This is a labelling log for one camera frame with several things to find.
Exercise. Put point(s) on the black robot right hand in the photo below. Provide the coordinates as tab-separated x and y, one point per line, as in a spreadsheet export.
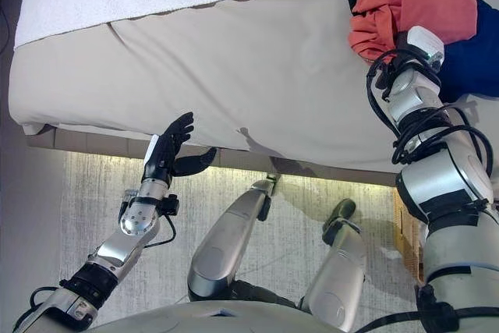
423	42

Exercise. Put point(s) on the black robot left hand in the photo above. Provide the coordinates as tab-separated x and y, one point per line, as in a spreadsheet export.
161	149

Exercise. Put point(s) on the black garment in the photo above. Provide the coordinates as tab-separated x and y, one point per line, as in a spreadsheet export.
468	71

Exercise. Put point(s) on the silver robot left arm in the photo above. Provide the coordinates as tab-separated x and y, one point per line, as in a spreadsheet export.
134	224

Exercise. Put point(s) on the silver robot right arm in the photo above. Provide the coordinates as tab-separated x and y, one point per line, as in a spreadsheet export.
440	181

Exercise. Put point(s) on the bed with beige cover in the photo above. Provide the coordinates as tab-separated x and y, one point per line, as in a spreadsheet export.
195	87

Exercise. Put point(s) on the wicker laundry basket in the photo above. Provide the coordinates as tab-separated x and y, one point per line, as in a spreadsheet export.
407	231

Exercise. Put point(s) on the silver robot left leg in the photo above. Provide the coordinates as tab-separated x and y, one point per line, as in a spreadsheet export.
222	239

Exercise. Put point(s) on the silver robot leg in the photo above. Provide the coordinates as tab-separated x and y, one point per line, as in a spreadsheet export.
343	263
222	239

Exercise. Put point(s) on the grey robot torso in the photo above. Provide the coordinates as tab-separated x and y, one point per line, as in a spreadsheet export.
195	319

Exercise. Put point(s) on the silver robot right leg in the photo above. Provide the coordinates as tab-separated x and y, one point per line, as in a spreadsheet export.
343	263

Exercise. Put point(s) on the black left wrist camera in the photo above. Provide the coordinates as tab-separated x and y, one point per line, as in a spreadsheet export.
171	204

